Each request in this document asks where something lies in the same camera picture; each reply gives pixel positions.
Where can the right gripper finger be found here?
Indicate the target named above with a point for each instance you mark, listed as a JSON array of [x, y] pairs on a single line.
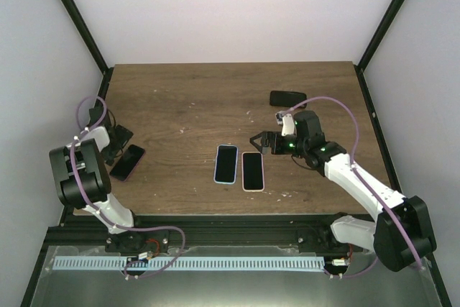
[[263, 149], [261, 138]]

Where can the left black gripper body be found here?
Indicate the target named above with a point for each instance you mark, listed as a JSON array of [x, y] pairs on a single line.
[[123, 136]]

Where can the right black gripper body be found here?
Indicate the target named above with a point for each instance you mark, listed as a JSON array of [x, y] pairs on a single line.
[[278, 149]]

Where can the white phone case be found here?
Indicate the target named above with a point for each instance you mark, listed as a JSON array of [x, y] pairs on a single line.
[[253, 190]]

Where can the maroon phone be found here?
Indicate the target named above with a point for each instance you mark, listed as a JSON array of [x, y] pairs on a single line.
[[127, 163]]

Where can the light blue phone case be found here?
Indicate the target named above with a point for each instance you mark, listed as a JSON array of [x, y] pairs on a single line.
[[215, 167]]

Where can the black phone case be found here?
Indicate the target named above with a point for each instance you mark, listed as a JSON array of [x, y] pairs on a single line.
[[286, 98]]

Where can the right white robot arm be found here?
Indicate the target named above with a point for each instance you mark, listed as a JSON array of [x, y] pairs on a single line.
[[400, 232]]

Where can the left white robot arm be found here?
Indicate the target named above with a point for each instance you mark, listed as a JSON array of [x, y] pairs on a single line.
[[82, 181]]

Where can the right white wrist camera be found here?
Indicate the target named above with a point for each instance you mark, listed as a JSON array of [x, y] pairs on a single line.
[[287, 123]]

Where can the black aluminium frame rail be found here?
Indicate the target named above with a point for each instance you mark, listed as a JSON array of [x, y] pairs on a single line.
[[310, 232]]

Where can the light blue slotted cable duct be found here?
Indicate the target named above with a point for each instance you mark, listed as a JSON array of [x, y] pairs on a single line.
[[290, 264]]

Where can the left black frame post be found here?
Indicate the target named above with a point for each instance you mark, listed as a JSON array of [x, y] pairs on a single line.
[[84, 32]]

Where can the black frame post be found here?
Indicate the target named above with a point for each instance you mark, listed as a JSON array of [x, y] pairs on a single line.
[[379, 34], [84, 32]]

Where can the right black frame post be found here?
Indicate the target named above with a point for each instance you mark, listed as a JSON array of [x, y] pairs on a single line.
[[379, 34]]

